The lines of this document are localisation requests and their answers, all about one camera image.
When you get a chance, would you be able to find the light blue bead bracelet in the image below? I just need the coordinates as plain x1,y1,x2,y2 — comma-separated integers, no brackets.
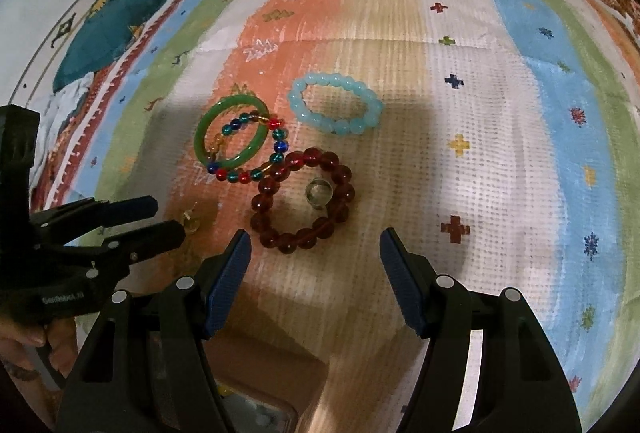
287,71,385,138

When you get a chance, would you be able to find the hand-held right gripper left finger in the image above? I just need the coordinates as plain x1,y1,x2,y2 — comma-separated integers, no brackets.
57,229,252,433

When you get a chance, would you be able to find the silver ring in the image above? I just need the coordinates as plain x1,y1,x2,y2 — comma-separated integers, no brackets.
304,180,335,214

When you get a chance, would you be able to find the person's left hand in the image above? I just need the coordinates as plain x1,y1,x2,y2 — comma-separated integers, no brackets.
0,317,80,386

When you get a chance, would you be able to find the dark red bead bracelet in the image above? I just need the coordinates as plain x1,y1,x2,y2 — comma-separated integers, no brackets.
249,146,357,255

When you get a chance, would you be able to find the striped printed mat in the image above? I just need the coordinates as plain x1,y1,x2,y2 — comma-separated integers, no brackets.
30,0,640,426

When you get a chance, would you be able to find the white cloth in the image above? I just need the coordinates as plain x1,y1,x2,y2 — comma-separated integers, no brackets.
29,75,99,194

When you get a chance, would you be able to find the teal pillow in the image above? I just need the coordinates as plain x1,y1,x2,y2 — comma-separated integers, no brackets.
52,0,204,92

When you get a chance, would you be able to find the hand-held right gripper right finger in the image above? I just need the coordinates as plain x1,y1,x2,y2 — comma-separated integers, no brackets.
379,228,583,433

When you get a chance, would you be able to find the green jade bangle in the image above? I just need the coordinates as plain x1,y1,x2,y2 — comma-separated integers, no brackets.
194,96,270,169

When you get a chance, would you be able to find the metal tin box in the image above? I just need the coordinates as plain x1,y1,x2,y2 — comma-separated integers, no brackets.
145,332,302,433

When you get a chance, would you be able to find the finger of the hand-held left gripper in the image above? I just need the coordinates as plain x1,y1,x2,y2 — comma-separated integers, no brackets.
30,195,160,241
62,220,187,286

